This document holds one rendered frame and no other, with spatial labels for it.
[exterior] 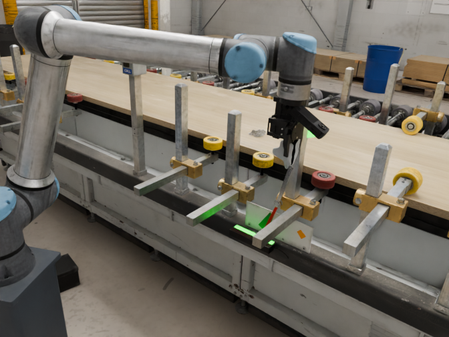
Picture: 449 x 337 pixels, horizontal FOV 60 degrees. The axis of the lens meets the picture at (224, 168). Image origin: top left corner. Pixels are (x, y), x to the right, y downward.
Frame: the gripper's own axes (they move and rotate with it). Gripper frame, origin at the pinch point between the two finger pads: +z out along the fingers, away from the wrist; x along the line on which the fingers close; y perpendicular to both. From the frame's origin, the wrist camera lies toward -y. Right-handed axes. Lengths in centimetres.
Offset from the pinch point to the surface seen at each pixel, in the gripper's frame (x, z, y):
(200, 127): -32, 12, 63
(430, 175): -50, 11, -31
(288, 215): 2.5, 15.2, -3.0
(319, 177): -19.3, 10.6, -1.8
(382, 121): -115, 15, 6
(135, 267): -18, 103, 97
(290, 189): -5.8, 11.1, 1.5
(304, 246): -5.1, 29.2, -6.5
